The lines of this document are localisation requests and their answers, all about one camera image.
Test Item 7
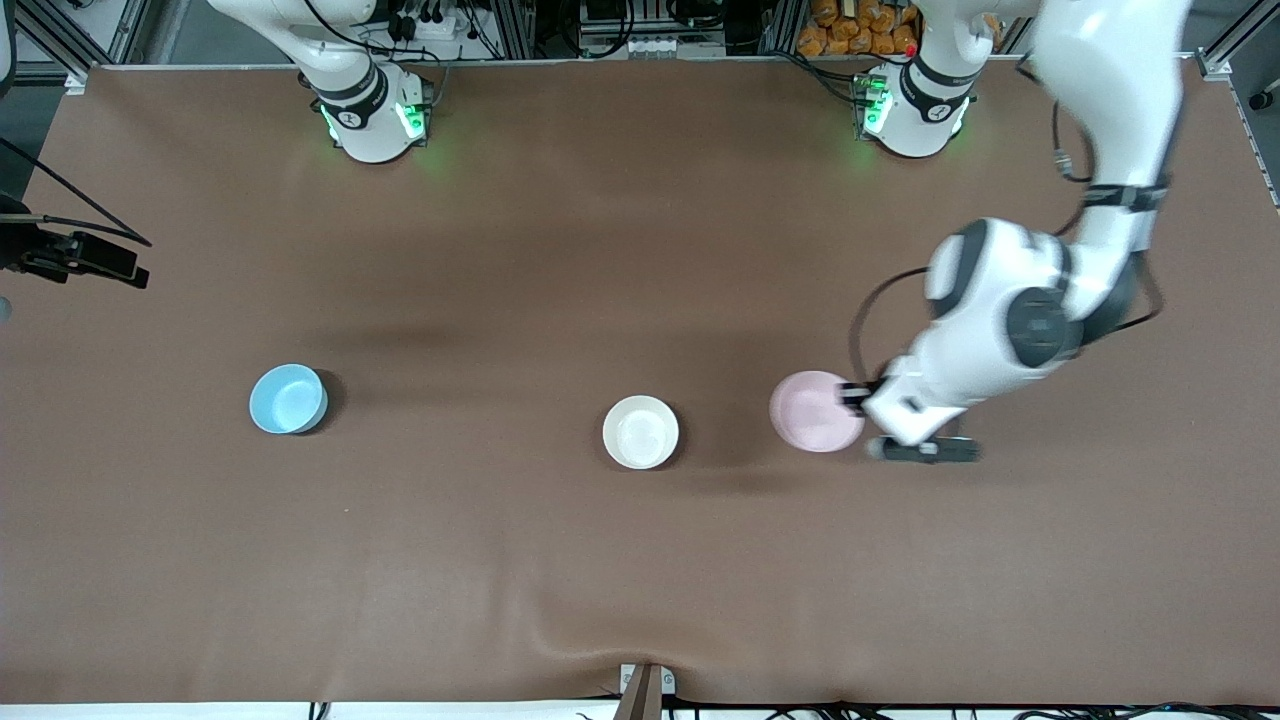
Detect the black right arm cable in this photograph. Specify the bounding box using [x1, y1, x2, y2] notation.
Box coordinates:
[0, 136, 153, 247]

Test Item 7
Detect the metal table clamp bracket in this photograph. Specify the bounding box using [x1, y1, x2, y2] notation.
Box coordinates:
[619, 662, 677, 720]

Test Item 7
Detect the aluminium frame rail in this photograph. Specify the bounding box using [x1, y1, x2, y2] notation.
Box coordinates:
[1195, 0, 1280, 206]
[0, 0, 151, 83]

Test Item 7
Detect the brown table mat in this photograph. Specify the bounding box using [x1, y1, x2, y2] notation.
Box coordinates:
[0, 55, 1280, 707]

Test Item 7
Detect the pink bowl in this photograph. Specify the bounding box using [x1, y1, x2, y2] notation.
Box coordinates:
[769, 370, 867, 454]

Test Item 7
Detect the bag of orange snacks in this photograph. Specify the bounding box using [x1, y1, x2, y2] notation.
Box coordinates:
[797, 0, 923, 58]

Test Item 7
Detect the white power strip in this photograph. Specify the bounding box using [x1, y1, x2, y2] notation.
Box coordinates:
[392, 0, 473, 43]

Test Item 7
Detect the blue bowl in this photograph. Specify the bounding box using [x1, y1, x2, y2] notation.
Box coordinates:
[249, 363, 329, 436]

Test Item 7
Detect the white bowl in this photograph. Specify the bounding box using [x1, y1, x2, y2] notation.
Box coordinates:
[602, 395, 681, 471]

